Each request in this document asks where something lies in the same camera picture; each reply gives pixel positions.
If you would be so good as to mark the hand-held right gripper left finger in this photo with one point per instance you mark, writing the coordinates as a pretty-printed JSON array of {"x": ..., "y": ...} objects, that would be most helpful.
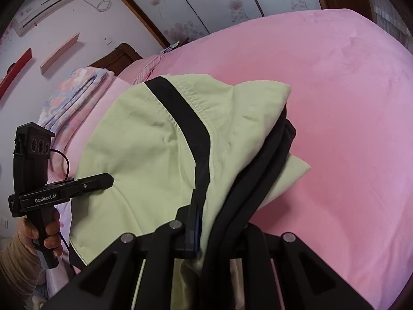
[{"x": 193, "y": 231}]

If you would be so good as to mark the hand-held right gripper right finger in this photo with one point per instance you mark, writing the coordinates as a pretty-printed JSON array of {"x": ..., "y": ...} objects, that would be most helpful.
[{"x": 258, "y": 242}]

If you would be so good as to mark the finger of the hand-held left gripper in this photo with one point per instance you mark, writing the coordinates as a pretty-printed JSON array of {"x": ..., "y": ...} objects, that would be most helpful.
[{"x": 93, "y": 182}]

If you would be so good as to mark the green and black hooded jacket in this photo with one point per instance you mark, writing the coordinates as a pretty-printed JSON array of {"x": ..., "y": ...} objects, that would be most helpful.
[{"x": 155, "y": 142}]

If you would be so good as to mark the person's left forearm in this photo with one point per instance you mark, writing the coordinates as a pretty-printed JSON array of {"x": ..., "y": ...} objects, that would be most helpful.
[{"x": 19, "y": 268}]

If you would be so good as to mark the person's left hand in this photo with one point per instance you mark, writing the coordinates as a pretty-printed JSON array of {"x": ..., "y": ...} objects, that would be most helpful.
[{"x": 48, "y": 229}]

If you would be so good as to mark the folded floral quilt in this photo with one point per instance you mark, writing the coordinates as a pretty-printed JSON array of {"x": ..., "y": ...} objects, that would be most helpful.
[{"x": 74, "y": 90}]

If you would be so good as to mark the dark wooden headboard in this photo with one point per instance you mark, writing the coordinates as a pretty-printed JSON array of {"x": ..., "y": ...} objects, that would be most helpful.
[{"x": 116, "y": 56}]

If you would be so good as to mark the pink bed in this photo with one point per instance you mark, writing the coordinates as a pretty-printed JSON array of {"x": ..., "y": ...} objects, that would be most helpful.
[{"x": 338, "y": 119}]

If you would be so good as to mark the papers on bed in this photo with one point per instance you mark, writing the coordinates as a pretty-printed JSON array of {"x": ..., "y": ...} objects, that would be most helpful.
[{"x": 171, "y": 47}]

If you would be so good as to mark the white air conditioner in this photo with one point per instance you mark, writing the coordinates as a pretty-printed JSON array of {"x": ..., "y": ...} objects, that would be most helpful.
[{"x": 45, "y": 6}]

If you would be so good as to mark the floral sliding door wardrobe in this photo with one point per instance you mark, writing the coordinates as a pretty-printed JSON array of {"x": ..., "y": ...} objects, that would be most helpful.
[{"x": 226, "y": 0}]

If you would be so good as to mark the red wall shelf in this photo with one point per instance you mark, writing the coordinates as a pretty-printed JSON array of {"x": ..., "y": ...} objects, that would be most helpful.
[{"x": 16, "y": 71}]

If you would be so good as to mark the light wooden wall shelf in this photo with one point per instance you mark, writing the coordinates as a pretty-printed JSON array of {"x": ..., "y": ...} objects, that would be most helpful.
[{"x": 59, "y": 53}]

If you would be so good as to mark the white wall socket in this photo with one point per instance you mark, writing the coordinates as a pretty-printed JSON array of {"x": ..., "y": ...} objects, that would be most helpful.
[{"x": 108, "y": 41}]

